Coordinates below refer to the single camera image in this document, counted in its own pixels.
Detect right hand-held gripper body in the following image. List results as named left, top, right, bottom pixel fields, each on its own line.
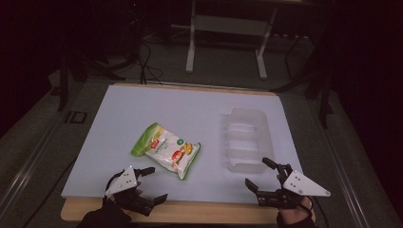
left=256, top=162, right=332, bottom=211

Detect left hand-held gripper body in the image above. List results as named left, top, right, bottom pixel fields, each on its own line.
left=104, top=165, right=157, bottom=218

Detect person's left hand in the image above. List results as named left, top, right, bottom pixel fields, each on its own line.
left=106, top=188, right=144, bottom=214

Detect person's right hand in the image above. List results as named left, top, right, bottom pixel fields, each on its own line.
left=277, top=195, right=316, bottom=224

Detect green and white snack packet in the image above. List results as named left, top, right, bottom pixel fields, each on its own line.
left=130, top=122, right=202, bottom=181

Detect clear plastic container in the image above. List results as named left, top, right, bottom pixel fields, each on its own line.
left=221, top=107, right=276, bottom=175

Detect white table sheet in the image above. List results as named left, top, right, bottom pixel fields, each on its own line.
left=61, top=84, right=304, bottom=204

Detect black metal stand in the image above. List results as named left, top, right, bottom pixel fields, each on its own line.
left=271, top=29, right=336, bottom=130
left=56, top=44, right=127, bottom=112

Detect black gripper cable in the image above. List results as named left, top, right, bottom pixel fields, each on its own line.
left=308, top=195, right=331, bottom=228

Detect grey metal floor rail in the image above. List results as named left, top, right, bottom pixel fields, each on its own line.
left=308, top=94, right=374, bottom=228
left=0, top=107, right=72, bottom=219

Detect black floor bracket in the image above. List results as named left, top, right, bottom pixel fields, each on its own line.
left=64, top=110, right=88, bottom=124

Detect black floor cables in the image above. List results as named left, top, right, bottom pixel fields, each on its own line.
left=135, top=40, right=164, bottom=86

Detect white metal stand frame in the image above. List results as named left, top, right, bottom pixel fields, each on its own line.
left=184, top=0, right=278, bottom=81

